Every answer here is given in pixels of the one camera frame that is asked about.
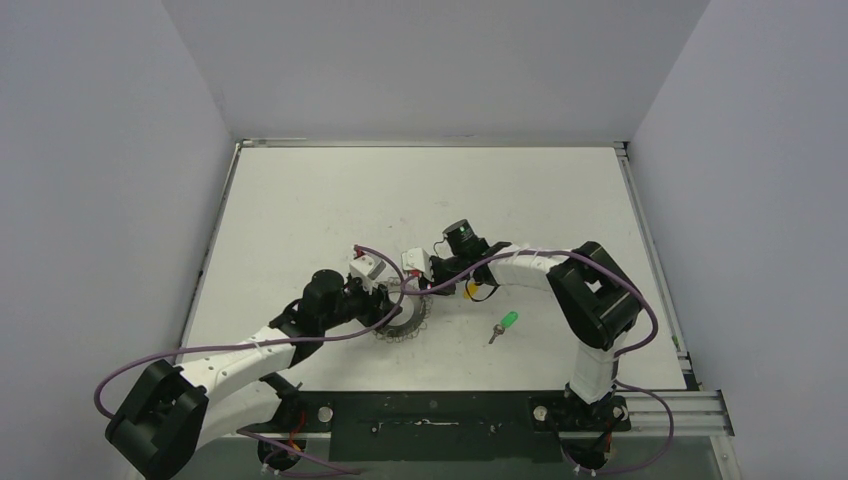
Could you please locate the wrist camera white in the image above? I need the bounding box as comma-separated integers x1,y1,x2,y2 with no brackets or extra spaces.
401,247,432,279
349,247,386,292

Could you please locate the key with yellow tag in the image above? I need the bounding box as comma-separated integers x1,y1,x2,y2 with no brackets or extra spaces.
463,283,479,301

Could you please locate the metal disc with key rings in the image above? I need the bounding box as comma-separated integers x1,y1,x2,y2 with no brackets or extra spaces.
372,285,431,343

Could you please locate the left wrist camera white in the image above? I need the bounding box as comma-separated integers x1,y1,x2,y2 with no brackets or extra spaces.
349,247,386,292

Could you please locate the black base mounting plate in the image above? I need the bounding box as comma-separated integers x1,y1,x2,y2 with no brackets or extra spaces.
252,391,631,463

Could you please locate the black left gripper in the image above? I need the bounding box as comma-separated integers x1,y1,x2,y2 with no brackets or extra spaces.
321,274,401,331

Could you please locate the key with green tag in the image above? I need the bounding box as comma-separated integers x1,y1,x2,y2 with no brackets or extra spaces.
488,311,519,345

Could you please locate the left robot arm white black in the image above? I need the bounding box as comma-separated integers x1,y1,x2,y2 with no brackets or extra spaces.
105,270,403,479

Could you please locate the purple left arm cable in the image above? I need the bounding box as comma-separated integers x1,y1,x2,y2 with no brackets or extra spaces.
92,245,407,477

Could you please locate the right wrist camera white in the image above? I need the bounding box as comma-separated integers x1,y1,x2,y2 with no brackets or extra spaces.
401,247,432,279

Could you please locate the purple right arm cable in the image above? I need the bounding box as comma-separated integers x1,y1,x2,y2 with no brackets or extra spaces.
400,247,676,477

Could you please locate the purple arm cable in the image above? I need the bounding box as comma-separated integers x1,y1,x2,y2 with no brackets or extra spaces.
92,245,407,477
400,247,676,477

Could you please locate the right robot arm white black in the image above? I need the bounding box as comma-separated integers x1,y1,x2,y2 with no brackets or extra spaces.
413,220,642,431

